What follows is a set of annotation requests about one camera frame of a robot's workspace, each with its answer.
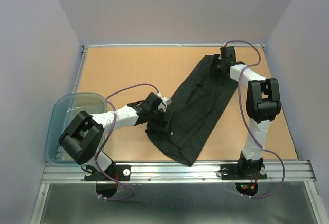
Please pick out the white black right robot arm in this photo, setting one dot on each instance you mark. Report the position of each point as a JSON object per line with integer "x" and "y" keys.
{"x": 262, "y": 106}

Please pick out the clear teal plastic bin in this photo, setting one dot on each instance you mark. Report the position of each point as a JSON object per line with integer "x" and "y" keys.
{"x": 65, "y": 109}

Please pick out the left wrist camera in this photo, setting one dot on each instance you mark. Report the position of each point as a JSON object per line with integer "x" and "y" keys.
{"x": 165, "y": 101}

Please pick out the aluminium front mounting rail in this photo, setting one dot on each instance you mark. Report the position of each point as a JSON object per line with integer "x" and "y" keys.
{"x": 172, "y": 172}

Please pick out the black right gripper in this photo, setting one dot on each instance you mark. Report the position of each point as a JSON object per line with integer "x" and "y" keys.
{"x": 217, "y": 59}

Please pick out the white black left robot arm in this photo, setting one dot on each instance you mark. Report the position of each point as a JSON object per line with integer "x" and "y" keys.
{"x": 86, "y": 134}

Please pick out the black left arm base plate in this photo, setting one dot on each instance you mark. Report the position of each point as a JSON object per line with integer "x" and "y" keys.
{"x": 117, "y": 172}

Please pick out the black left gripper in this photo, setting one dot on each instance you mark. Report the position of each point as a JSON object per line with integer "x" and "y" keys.
{"x": 162, "y": 125}

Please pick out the black pinstriped long sleeve shirt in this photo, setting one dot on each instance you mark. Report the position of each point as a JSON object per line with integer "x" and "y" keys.
{"x": 196, "y": 107}

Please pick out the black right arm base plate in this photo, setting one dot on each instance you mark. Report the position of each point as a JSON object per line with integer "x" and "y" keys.
{"x": 233, "y": 172}

